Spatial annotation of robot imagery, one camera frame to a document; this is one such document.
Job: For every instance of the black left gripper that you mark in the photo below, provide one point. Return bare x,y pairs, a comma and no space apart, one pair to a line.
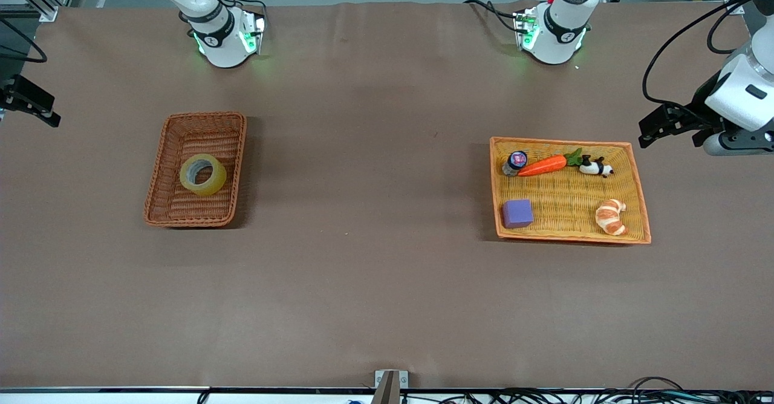
695,112

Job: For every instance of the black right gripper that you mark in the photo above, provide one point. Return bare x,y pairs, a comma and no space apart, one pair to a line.
13,95

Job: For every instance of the yellow packing tape roll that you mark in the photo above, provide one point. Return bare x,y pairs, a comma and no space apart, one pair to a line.
214,185

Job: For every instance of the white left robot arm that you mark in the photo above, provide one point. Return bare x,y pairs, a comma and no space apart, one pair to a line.
556,41

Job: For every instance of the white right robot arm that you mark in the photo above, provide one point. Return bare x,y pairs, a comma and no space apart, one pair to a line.
224,47

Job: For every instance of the orange yellow woven basket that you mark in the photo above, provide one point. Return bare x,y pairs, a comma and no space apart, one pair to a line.
568,204

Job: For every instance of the brown wicker basket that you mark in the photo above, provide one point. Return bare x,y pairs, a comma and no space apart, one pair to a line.
175,204

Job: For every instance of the black white panda toy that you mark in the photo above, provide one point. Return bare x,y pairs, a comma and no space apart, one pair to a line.
595,167

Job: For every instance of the toy croissant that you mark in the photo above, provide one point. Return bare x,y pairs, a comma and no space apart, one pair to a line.
611,219

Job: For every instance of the orange toy carrot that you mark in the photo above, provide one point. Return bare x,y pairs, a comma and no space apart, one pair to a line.
544,165

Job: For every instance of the small jar dark lid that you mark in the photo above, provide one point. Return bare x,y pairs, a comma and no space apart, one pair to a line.
517,159

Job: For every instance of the purple foam cube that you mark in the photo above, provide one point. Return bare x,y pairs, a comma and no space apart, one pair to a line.
517,213

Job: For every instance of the metal bracket with post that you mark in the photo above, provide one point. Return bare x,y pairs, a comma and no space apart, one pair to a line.
387,392

